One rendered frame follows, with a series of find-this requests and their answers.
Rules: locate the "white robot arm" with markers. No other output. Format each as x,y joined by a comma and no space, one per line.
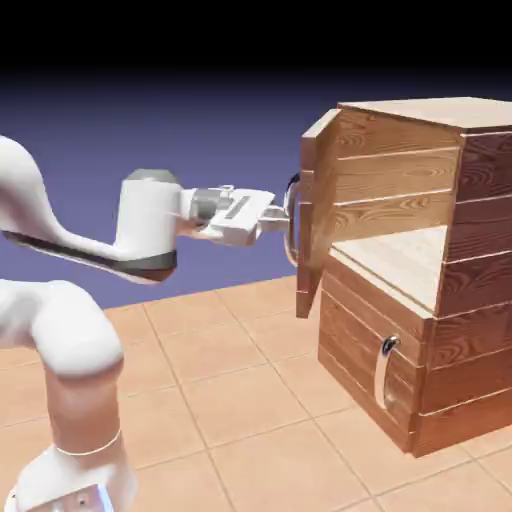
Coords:
144,216

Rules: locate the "wooden cabinet door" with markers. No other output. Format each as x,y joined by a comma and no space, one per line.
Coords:
368,352
316,208

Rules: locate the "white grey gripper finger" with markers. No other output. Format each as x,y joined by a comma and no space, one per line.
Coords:
273,219

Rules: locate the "wooden cabinet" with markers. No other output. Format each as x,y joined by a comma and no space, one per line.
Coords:
440,272

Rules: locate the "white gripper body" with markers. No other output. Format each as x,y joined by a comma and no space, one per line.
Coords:
240,218

